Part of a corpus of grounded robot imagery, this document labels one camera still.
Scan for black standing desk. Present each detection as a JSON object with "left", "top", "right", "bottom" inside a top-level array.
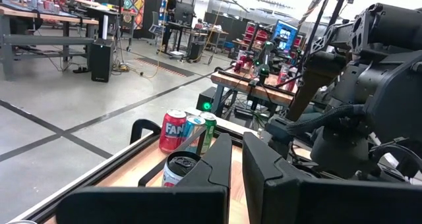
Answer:
[{"left": 163, "top": 19, "right": 198, "bottom": 59}]

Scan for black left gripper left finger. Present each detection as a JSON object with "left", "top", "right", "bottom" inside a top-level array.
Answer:
[{"left": 55, "top": 132, "right": 233, "bottom": 224}]

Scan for red Fanta can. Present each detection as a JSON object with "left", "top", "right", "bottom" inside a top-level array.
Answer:
[{"left": 158, "top": 109, "right": 188, "bottom": 154}]

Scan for black computer tower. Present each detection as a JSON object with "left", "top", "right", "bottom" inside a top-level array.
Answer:
[{"left": 90, "top": 39, "right": 115, "bottom": 84}]

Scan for black table handle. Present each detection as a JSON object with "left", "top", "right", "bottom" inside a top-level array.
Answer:
[{"left": 129, "top": 118, "right": 163, "bottom": 145}]

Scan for green Sprite can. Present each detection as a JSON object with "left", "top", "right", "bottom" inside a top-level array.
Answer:
[{"left": 199, "top": 111, "right": 218, "bottom": 154}]

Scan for person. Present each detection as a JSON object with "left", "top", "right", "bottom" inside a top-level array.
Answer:
[{"left": 161, "top": 0, "right": 184, "bottom": 52}]

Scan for long wooden workbench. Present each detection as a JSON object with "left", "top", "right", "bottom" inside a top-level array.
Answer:
[{"left": 0, "top": 5, "right": 100, "bottom": 82}]

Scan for black storage cabinets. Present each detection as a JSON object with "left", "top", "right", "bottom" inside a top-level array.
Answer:
[{"left": 203, "top": 11, "right": 253, "bottom": 43}]

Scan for workbench with grey legs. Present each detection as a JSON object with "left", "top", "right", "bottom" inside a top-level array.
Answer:
[{"left": 210, "top": 67, "right": 299, "bottom": 118}]

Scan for office chair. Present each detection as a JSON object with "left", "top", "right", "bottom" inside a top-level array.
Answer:
[{"left": 148, "top": 10, "right": 167, "bottom": 37}]

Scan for silver can black lid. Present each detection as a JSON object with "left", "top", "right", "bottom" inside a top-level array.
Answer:
[{"left": 161, "top": 150, "right": 202, "bottom": 188}]

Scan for black box green light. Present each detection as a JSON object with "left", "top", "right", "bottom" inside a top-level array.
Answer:
[{"left": 196, "top": 86, "right": 218, "bottom": 113}]

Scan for silver blue can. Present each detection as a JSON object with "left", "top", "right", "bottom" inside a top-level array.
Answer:
[{"left": 183, "top": 114, "right": 207, "bottom": 154}]

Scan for blue screen monitor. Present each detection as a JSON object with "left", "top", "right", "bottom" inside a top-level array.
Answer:
[{"left": 270, "top": 18, "right": 300, "bottom": 55}]

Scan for colourful wall art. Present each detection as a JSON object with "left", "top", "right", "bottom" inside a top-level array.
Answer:
[{"left": 122, "top": 0, "right": 146, "bottom": 30}]

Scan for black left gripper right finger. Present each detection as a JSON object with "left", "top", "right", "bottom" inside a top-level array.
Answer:
[{"left": 242, "top": 131, "right": 422, "bottom": 224}]

